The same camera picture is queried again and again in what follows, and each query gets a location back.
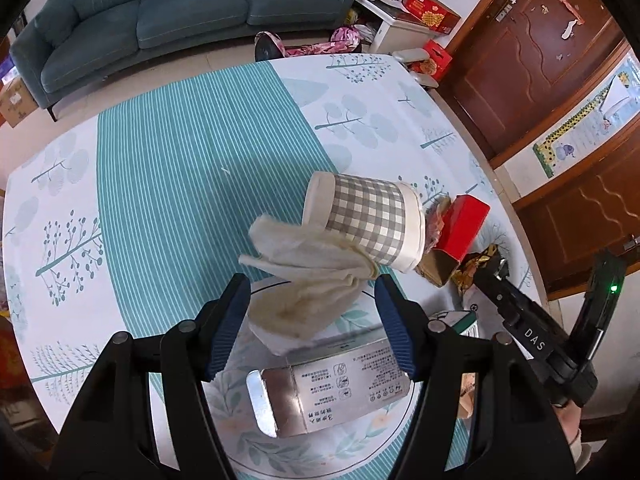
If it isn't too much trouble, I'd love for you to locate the grey checked paper cup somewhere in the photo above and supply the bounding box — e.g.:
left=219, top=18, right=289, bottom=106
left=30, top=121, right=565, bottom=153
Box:
left=300, top=171, right=427, bottom=273

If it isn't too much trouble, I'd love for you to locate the white slipper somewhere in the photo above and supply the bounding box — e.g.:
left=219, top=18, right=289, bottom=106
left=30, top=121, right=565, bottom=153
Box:
left=410, top=71, right=443, bottom=90
left=392, top=47, right=432, bottom=65

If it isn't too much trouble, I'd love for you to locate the red gift box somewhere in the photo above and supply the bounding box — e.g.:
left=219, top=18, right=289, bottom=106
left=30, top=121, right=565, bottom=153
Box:
left=402, top=0, right=462, bottom=35

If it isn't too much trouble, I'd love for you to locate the pink patterned balance scooter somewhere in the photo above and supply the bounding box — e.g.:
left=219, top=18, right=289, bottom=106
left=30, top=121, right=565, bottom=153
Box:
left=255, top=25, right=363, bottom=63

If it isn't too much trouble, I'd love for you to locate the teal fabric sofa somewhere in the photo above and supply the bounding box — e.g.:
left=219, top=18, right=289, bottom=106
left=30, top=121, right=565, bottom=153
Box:
left=10, top=0, right=366, bottom=121

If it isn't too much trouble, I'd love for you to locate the brown cardboard box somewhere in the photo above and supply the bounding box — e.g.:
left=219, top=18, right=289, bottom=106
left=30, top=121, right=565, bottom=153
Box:
left=0, top=77, right=38, bottom=128

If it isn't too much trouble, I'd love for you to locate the red bag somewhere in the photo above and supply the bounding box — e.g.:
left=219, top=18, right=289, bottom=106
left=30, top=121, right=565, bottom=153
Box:
left=0, top=320, right=21, bottom=391

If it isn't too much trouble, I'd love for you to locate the person's right forearm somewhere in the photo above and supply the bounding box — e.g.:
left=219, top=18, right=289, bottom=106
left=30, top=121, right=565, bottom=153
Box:
left=557, top=402, right=586, bottom=476

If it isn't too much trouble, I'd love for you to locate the golden wrapper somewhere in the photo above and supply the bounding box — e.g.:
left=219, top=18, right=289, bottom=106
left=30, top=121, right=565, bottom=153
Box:
left=452, top=244, right=506, bottom=292

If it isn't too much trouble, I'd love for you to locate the small red box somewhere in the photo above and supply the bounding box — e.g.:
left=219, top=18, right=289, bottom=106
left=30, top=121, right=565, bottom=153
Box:
left=415, top=195, right=491, bottom=288

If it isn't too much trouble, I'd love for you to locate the giraffe wall poster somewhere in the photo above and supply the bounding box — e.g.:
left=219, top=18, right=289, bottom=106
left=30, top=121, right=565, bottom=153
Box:
left=532, top=57, right=640, bottom=178

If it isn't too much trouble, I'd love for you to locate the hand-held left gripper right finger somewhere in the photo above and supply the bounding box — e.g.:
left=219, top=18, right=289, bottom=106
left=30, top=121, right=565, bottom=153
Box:
left=374, top=276, right=578, bottom=480

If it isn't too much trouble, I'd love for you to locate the teal sofa cushion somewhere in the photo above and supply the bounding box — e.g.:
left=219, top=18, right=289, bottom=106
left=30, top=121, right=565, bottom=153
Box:
left=34, top=0, right=82, bottom=47

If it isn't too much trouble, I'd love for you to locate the round leaf print turntable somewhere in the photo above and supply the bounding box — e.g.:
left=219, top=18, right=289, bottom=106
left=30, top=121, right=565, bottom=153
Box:
left=205, top=275, right=481, bottom=480

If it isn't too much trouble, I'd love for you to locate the white tissue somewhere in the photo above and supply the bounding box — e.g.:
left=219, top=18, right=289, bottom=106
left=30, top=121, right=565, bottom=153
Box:
left=239, top=213, right=379, bottom=356

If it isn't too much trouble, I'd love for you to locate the crumpled brown wrapper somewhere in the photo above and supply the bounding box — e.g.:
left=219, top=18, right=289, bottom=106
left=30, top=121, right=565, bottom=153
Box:
left=422, top=197, right=453, bottom=256

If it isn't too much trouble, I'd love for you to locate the red carry carton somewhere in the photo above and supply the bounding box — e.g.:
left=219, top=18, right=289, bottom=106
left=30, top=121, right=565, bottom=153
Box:
left=422, top=40, right=453, bottom=81

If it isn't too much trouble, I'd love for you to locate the white side table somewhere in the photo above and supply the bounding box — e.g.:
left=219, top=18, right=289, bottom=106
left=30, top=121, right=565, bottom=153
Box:
left=357, top=0, right=451, bottom=56

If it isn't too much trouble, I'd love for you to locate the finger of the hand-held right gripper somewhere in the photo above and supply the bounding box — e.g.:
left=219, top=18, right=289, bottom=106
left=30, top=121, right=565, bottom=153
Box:
left=487, top=256, right=523, bottom=296
left=472, top=270, right=518, bottom=322

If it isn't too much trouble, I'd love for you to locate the silver carton box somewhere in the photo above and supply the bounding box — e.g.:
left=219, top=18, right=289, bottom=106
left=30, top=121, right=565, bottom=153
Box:
left=246, top=337, right=416, bottom=438

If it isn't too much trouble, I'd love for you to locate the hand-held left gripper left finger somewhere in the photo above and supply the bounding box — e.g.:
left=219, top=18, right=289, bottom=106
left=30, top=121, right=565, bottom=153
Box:
left=50, top=272, right=252, bottom=480

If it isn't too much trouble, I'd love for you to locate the leaf print tablecloth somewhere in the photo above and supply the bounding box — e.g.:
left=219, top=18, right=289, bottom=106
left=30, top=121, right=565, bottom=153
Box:
left=0, top=52, right=548, bottom=480

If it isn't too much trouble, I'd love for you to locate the green carton box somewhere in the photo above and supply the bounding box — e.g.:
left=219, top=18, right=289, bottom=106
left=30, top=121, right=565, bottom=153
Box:
left=430, top=310, right=478, bottom=341

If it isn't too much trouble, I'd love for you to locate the brown wooden panel door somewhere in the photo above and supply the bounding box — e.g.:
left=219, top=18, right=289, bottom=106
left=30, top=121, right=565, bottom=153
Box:
left=515, top=115, right=640, bottom=301

